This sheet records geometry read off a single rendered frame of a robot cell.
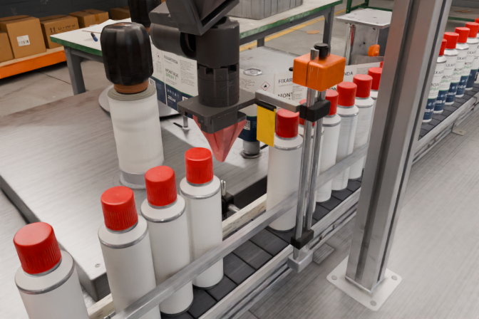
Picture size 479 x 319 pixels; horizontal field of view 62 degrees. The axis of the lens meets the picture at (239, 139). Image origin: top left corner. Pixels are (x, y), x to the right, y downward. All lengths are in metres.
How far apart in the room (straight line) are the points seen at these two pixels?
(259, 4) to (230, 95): 1.93
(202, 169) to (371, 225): 0.27
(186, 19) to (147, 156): 0.34
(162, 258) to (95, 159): 0.45
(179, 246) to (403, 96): 0.31
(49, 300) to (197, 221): 0.18
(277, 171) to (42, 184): 0.47
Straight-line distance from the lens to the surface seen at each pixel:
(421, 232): 0.82
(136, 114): 0.71
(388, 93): 0.51
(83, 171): 0.87
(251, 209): 0.67
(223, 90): 0.53
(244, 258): 0.63
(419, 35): 0.48
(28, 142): 1.04
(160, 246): 0.48
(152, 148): 0.75
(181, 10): 0.47
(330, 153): 0.69
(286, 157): 0.59
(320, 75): 0.44
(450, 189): 0.96
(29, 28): 4.33
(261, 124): 0.53
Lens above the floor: 1.33
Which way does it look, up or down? 29 degrees down
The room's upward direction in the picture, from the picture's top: straight up
